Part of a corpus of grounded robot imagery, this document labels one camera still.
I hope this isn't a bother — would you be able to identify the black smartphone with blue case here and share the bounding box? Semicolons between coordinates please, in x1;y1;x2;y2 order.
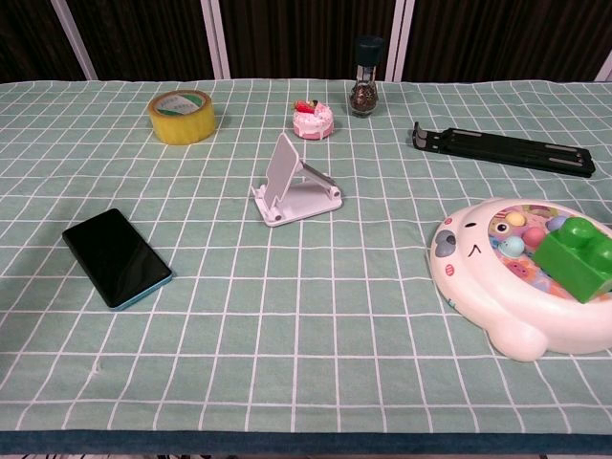
62;208;174;312

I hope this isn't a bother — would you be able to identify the white folding phone stand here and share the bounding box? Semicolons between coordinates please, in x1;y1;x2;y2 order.
249;132;344;229

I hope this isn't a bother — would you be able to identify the black folding laptop stand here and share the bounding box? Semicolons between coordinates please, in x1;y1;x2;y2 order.
412;120;597;179

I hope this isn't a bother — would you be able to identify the pink toy cake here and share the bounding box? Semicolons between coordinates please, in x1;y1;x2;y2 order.
292;98;336;142

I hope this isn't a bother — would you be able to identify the green white checked tablecloth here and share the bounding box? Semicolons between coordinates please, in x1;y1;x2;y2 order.
0;77;612;455

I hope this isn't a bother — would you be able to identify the glass pepper grinder black cap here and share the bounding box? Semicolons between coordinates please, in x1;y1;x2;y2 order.
347;35;386;119

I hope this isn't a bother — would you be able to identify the yellow packing tape roll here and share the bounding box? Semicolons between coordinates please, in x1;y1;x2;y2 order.
146;90;219;145

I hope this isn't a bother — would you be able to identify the white bear fishing toy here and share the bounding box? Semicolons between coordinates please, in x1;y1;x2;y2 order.
428;197;612;363

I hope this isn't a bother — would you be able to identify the dark curtain panel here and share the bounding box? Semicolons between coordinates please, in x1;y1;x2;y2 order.
217;0;399;80
402;0;612;83
0;0;86;85
66;0;216;81

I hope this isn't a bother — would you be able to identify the pink toy ball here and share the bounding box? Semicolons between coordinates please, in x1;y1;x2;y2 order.
522;226;547;249

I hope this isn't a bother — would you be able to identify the green plastic building block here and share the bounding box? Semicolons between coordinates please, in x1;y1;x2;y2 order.
532;215;612;304

